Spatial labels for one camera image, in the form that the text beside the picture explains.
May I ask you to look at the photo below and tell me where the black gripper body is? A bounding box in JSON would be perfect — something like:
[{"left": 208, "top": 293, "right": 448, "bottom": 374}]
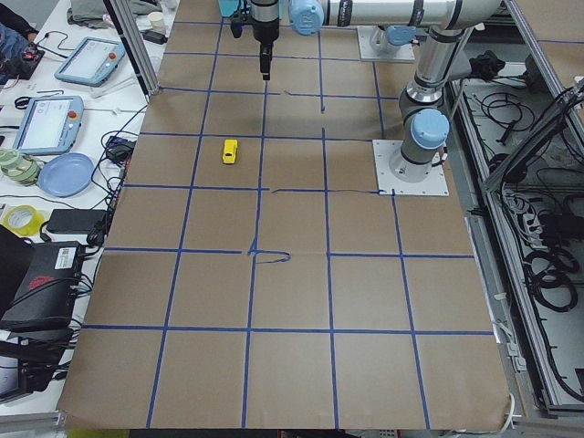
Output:
[{"left": 229, "top": 0, "right": 280, "bottom": 46}]

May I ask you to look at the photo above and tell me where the yellow toy beetle car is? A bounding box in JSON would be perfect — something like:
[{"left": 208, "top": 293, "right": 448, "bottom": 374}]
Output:
[{"left": 222, "top": 139, "right": 239, "bottom": 165}]

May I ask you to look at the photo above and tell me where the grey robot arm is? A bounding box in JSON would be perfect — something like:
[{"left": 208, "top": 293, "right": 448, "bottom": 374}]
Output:
[
  {"left": 288, "top": 1, "right": 500, "bottom": 183},
  {"left": 229, "top": 1, "right": 416, "bottom": 81}
]

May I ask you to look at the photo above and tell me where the teal plastic storage bin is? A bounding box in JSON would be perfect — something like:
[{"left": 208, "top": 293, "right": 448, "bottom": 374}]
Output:
[{"left": 218, "top": 0, "right": 250, "bottom": 19}]

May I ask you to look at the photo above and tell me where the white paper cup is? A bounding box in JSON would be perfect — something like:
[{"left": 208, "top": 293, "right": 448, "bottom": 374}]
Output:
[{"left": 148, "top": 11, "right": 166, "bottom": 34}]

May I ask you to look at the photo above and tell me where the upper teach pendant tablet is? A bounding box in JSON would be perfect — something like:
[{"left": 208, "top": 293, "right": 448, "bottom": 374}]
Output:
[{"left": 54, "top": 37, "right": 126, "bottom": 87}]

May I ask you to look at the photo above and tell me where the teach pendant tablet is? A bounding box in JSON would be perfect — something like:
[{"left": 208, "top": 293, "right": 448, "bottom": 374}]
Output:
[
  {"left": 13, "top": 96, "right": 85, "bottom": 155},
  {"left": 54, "top": 37, "right": 126, "bottom": 87}
]

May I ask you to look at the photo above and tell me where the lower teach pendant tablet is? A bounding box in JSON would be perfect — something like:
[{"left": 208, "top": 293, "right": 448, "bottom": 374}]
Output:
[{"left": 13, "top": 96, "right": 85, "bottom": 155}]

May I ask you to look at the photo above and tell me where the blue plastic plate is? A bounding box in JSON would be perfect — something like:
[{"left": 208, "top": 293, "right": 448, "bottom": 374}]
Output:
[{"left": 37, "top": 152, "right": 94, "bottom": 197}]

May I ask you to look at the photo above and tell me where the black power adapter brick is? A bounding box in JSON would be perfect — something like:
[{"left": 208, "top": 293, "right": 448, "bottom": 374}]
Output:
[{"left": 46, "top": 209, "right": 106, "bottom": 235}]

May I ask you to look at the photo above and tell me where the green tape rolls stack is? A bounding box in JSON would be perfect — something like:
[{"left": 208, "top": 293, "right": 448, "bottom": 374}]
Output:
[{"left": 1, "top": 149, "right": 42, "bottom": 186}]

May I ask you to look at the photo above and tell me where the yellow tape roll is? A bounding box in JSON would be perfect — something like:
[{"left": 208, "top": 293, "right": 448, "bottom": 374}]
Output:
[{"left": 3, "top": 205, "right": 45, "bottom": 237}]

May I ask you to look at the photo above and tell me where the black electronics box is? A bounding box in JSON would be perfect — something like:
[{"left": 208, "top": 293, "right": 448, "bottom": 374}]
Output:
[{"left": 1, "top": 241, "right": 84, "bottom": 333}]

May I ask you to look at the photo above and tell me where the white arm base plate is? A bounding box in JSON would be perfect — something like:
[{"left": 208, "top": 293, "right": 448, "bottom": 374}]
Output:
[
  {"left": 372, "top": 140, "right": 449, "bottom": 196},
  {"left": 357, "top": 26, "right": 416, "bottom": 64}
]

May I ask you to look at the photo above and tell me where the aluminium frame post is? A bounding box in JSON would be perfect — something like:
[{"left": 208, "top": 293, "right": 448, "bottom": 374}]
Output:
[{"left": 103, "top": 0, "right": 159, "bottom": 97}]

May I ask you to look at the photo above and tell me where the black cable bundle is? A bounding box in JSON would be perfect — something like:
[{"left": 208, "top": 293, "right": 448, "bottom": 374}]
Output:
[{"left": 524, "top": 248, "right": 580, "bottom": 316}]

